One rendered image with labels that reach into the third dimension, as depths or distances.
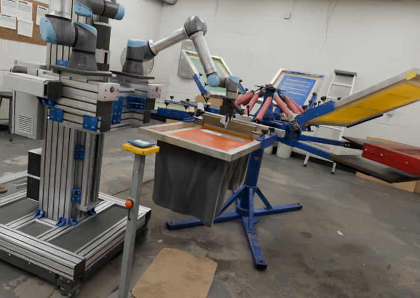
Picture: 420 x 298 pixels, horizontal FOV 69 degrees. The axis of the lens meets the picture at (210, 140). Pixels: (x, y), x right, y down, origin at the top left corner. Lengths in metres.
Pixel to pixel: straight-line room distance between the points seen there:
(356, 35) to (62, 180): 5.28
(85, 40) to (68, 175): 0.87
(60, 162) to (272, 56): 4.96
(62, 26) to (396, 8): 5.43
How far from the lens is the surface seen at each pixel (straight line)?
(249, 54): 6.53
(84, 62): 1.77
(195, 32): 2.04
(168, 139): 1.67
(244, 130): 2.09
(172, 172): 1.80
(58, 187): 2.25
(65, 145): 2.13
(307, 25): 6.32
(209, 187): 1.71
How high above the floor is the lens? 1.36
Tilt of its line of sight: 13 degrees down
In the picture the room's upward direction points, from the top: 10 degrees clockwise
